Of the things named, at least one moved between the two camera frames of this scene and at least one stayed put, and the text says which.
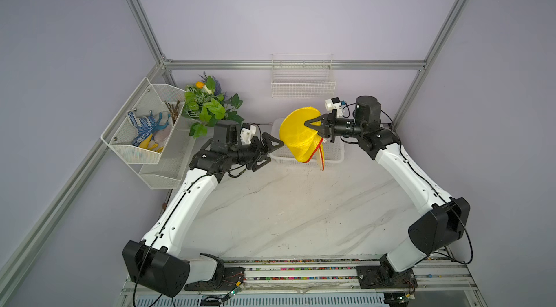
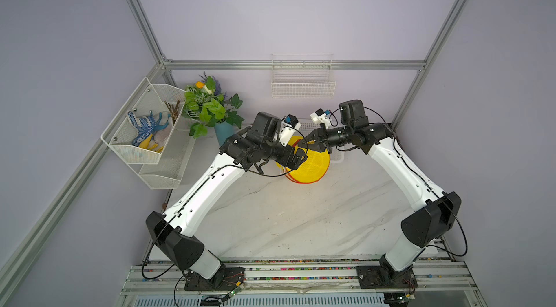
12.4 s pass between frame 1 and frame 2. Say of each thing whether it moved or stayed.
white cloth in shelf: stayed
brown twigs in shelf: stayed
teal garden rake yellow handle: stayed
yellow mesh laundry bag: moved
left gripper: moved
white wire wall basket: stayed
